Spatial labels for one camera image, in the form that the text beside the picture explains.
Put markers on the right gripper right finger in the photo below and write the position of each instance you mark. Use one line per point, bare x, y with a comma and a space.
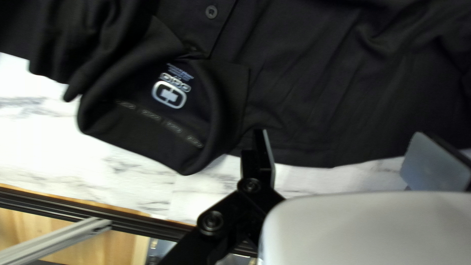
434, 165

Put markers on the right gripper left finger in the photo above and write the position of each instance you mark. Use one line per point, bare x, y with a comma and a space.
254, 191

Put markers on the black t-shirt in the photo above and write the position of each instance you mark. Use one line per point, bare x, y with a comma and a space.
294, 73

